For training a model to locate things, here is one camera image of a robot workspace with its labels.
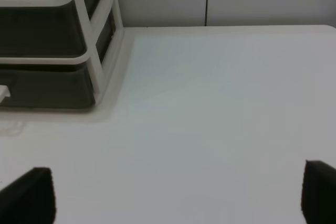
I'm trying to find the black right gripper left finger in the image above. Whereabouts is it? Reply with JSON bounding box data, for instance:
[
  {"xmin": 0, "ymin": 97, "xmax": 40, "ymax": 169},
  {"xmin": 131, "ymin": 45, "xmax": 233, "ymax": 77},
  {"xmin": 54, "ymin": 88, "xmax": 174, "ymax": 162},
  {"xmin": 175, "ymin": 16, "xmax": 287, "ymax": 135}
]
[{"xmin": 1, "ymin": 167, "xmax": 56, "ymax": 224}]

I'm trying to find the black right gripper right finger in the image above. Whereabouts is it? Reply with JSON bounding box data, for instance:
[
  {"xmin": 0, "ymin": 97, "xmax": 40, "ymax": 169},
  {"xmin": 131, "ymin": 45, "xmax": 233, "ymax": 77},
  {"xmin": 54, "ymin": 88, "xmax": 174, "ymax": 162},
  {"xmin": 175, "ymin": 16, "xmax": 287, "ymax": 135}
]
[{"xmin": 301, "ymin": 161, "xmax": 335, "ymax": 224}]

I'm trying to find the smoky grey bottom drawer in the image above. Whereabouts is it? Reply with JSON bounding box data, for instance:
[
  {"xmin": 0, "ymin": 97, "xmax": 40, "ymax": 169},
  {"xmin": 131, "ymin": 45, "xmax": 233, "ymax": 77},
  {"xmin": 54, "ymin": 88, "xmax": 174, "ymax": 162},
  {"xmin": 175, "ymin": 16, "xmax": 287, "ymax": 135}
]
[{"xmin": 1, "ymin": 63, "xmax": 96, "ymax": 109}]

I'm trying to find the smoky grey middle drawer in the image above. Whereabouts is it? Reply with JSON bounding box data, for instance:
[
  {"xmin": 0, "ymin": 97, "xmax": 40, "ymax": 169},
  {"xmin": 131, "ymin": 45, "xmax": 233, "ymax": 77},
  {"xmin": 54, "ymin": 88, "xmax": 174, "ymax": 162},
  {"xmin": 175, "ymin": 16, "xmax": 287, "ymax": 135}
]
[{"xmin": 0, "ymin": 4, "xmax": 117, "ymax": 63}]

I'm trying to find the white drawer unit frame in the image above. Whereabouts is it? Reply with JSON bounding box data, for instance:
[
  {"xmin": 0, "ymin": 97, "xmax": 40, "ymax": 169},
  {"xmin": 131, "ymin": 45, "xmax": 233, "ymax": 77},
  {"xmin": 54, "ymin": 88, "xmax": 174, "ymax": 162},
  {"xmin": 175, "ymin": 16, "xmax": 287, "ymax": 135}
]
[{"xmin": 1, "ymin": 0, "xmax": 123, "ymax": 111}]

